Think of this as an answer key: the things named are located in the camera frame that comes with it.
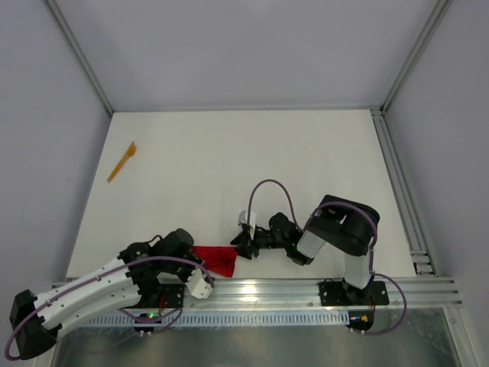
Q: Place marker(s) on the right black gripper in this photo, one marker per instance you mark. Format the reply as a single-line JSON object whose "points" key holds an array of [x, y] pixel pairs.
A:
{"points": [[247, 241]]}

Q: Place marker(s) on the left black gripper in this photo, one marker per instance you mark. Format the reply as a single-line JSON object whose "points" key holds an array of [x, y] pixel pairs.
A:
{"points": [[192, 262]]}

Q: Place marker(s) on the red cloth napkin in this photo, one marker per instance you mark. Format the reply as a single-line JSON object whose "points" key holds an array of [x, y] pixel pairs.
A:
{"points": [[218, 259]]}

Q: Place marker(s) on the orange plastic fork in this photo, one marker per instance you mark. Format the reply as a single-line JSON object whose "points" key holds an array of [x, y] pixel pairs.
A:
{"points": [[127, 155]]}

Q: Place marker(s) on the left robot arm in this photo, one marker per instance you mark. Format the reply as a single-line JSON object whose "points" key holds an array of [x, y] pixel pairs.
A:
{"points": [[130, 280]]}

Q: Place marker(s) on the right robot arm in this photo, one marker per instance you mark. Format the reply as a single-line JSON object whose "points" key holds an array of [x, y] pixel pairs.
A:
{"points": [[348, 226]]}

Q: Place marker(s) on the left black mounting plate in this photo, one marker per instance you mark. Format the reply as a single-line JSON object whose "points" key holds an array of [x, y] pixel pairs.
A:
{"points": [[171, 296]]}

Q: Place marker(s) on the black mounting plate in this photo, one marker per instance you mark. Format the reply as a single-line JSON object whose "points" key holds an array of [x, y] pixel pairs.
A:
{"points": [[171, 296], [339, 293]]}

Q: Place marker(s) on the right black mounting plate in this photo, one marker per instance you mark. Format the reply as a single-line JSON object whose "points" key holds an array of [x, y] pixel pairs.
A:
{"points": [[339, 293]]}

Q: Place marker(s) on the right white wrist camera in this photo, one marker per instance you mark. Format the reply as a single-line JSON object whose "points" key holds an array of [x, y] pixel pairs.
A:
{"points": [[247, 222]]}

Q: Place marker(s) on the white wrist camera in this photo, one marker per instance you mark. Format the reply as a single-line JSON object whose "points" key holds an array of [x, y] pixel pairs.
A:
{"points": [[199, 284], [247, 222]]}

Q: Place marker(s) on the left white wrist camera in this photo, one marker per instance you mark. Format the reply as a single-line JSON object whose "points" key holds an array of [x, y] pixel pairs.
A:
{"points": [[199, 284]]}

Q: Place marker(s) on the white slotted cable duct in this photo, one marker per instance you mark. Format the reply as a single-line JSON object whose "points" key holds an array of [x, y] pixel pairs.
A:
{"points": [[222, 319]]}

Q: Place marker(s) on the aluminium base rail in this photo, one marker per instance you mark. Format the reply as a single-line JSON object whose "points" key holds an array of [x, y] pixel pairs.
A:
{"points": [[303, 294]]}

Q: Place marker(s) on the left aluminium frame post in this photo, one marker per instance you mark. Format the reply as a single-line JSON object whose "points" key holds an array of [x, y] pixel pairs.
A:
{"points": [[76, 50]]}

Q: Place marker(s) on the aluminium frame post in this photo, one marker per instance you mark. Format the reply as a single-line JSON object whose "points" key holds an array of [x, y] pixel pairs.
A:
{"points": [[76, 50], [421, 42]]}

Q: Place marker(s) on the right aluminium frame post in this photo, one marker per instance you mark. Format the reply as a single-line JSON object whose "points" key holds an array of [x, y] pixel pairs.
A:
{"points": [[421, 42]]}

